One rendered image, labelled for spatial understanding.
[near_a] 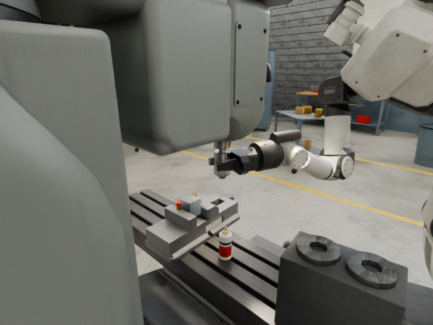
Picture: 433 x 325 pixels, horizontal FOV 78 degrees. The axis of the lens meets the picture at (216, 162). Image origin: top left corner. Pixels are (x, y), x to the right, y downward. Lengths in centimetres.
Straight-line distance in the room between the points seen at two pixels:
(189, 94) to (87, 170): 22
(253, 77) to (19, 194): 50
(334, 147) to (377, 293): 60
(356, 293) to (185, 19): 55
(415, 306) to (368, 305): 89
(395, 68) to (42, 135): 85
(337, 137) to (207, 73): 67
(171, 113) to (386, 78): 67
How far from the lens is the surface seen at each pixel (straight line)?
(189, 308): 83
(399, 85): 94
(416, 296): 153
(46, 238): 33
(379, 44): 91
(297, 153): 82
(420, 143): 542
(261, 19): 67
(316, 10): 889
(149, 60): 44
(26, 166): 30
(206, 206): 93
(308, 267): 59
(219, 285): 80
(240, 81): 61
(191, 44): 48
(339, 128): 107
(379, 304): 59
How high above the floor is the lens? 148
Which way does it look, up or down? 19 degrees down
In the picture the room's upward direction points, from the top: straight up
